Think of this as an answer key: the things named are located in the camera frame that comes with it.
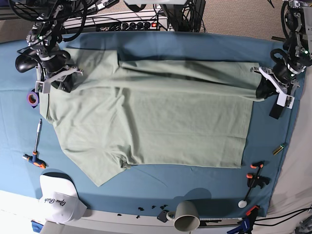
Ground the black computer mouse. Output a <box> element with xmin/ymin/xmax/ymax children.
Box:
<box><xmin>15</xmin><ymin>49</ymin><xmax>39</xmax><ymax>73</ymax></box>

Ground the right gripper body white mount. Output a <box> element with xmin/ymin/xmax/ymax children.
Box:
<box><xmin>35</xmin><ymin>50</ymin><xmax>84</xmax><ymax>95</ymax></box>

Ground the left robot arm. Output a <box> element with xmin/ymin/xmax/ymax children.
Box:
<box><xmin>251</xmin><ymin>0</ymin><xmax>312</xmax><ymax>119</ymax></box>

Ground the white baseball cap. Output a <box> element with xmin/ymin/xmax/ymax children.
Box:
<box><xmin>39</xmin><ymin>175</ymin><xmax>87</xmax><ymax>224</ymax></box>

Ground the small dark square plate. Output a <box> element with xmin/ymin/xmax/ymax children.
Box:
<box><xmin>157</xmin><ymin>210</ymin><xmax>169</xmax><ymax>223</ymax></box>

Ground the black power strip red switch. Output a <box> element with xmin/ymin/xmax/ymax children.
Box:
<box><xmin>94</xmin><ymin>21</ymin><xmax>160</xmax><ymax>32</ymax></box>

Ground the purple tape roll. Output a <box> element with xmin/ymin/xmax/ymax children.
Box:
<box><xmin>27</xmin><ymin>89</ymin><xmax>39</xmax><ymax>108</ymax></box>

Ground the small brass green stick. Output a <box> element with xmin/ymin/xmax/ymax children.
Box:
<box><xmin>273</xmin><ymin>143</ymin><xmax>285</xmax><ymax>155</ymax></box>

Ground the orange handled T wrench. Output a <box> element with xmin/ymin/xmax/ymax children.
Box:
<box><xmin>22</xmin><ymin>119</ymin><xmax>46</xmax><ymax>169</ymax></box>

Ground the black orange bar clamp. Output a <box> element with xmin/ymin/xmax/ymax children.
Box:
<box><xmin>238</xmin><ymin>161</ymin><xmax>271</xmax><ymax>209</ymax></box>

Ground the grey green mug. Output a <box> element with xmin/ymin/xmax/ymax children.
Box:
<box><xmin>166</xmin><ymin>201</ymin><xmax>200</xmax><ymax>232</ymax></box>

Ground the blue orange clamp bottom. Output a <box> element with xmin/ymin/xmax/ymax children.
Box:
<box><xmin>227</xmin><ymin>205</ymin><xmax>260</xmax><ymax>234</ymax></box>

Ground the blue table cloth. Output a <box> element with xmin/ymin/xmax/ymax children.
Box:
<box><xmin>0</xmin><ymin>32</ymin><xmax>302</xmax><ymax>217</ymax></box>

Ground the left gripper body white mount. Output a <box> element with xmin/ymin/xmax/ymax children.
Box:
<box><xmin>251</xmin><ymin>62</ymin><xmax>300</xmax><ymax>109</ymax></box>

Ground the sage green T-shirt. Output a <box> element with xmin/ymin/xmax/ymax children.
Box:
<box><xmin>39</xmin><ymin>49</ymin><xmax>263</xmax><ymax>186</ymax></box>

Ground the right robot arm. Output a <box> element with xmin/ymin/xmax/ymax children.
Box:
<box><xmin>15</xmin><ymin>0</ymin><xmax>88</xmax><ymax>94</ymax></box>

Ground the black remote control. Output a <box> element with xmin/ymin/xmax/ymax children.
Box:
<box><xmin>269</xmin><ymin>103</ymin><xmax>284</xmax><ymax>119</ymax></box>

